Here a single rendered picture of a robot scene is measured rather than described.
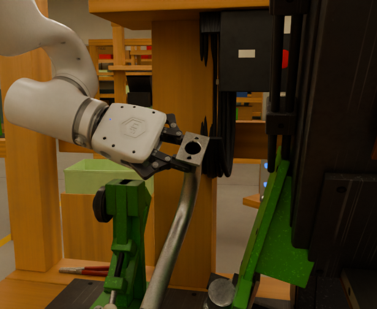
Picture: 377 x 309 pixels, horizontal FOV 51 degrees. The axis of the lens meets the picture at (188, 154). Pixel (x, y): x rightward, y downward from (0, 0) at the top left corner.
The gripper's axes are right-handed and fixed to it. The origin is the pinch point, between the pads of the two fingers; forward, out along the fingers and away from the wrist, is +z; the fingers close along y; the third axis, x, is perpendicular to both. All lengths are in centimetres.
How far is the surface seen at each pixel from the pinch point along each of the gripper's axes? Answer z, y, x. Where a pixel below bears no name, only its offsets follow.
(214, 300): 10.7, -20.2, 0.3
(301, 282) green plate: 20.9, -14.8, -2.1
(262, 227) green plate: 13.6, -11.3, -7.2
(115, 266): -9.2, -14.9, 25.8
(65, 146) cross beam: -37, 12, 35
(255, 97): -4, 462, 501
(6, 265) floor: -138, 7, 252
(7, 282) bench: -37, -23, 47
